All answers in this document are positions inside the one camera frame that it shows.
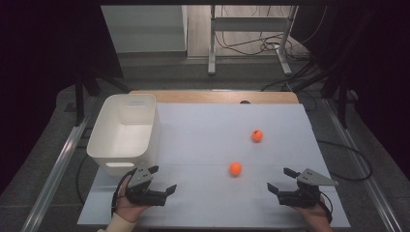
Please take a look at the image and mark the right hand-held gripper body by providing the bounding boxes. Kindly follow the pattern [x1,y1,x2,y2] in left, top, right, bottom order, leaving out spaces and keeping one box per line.
[278,167,339,208]

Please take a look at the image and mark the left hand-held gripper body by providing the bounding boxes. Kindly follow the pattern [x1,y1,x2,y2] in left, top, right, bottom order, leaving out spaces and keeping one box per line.
[125,165,168,208]

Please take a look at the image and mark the plain orange ball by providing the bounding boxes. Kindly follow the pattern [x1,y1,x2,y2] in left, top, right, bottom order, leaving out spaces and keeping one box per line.
[228,161,243,177]

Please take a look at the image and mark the white plastic bin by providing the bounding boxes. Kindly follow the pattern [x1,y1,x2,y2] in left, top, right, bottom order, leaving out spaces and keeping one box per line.
[86,93,161,177]

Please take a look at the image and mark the orange ball with black print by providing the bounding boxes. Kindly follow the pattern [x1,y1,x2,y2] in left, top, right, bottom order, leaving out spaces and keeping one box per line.
[250,129,264,143]

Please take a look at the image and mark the person's left hand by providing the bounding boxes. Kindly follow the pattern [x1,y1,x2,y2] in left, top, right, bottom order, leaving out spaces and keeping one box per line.
[113,181,153,224]

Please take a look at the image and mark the person's right hand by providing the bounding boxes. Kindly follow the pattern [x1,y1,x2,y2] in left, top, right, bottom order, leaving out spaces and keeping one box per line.
[291,196,334,232]

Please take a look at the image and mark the black stand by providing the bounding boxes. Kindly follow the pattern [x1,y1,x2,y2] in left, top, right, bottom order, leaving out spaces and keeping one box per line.
[321,72,353,130]
[73,68,131,128]

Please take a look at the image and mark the wooden table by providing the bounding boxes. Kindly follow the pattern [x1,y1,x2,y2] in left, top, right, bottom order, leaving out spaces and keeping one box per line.
[129,89,300,105]

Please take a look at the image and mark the dark curtain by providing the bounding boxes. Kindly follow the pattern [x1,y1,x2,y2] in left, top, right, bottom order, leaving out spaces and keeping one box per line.
[0,0,124,195]
[289,0,410,182]

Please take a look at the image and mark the white cabinet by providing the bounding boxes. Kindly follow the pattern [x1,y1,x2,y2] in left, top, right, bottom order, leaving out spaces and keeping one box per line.
[101,4,189,54]

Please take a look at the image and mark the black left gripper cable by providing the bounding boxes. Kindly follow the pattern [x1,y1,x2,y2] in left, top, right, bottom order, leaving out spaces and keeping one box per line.
[110,167,138,218]

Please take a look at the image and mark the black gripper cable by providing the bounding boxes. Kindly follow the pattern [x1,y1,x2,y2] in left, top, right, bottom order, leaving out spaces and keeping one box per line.
[320,190,334,224]
[110,167,138,218]

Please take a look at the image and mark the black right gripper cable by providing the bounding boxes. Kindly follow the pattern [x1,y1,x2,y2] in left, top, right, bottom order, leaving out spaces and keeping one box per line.
[320,190,334,224]

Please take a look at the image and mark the aluminium floor rail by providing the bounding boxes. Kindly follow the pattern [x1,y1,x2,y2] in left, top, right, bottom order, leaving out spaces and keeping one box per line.
[323,98,404,232]
[20,96,99,232]

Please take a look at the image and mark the long black floor cable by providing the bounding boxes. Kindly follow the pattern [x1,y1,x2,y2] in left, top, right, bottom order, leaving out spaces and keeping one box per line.
[316,138,374,183]

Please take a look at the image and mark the thick black cable bundle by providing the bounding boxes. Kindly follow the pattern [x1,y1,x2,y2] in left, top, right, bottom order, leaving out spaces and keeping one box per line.
[260,60,327,93]

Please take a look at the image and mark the thin black floor cables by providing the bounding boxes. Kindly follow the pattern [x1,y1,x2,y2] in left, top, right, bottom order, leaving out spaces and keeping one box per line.
[214,30,311,62]

